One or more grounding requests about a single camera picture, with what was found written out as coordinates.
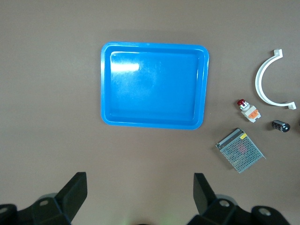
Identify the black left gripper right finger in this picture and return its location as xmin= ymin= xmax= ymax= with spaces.
xmin=187 ymin=172 xmax=289 ymax=225

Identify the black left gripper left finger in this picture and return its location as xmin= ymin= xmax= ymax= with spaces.
xmin=0 ymin=172 xmax=88 ymax=225

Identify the black cylindrical capacitor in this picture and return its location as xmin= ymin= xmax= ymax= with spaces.
xmin=271 ymin=120 xmax=291 ymax=133

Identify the perforated metal power supply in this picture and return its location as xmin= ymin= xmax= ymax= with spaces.
xmin=215 ymin=127 xmax=267 ymax=174

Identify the brown table mat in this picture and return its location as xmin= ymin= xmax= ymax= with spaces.
xmin=0 ymin=0 xmax=300 ymax=225

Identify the blue plastic tray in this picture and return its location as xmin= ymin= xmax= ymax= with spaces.
xmin=100 ymin=41 xmax=211 ymax=131

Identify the large white pipe clamp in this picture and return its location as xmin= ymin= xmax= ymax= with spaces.
xmin=255 ymin=48 xmax=297 ymax=110

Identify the red pushbutton switch white body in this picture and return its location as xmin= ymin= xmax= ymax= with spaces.
xmin=236 ymin=98 xmax=263 ymax=123

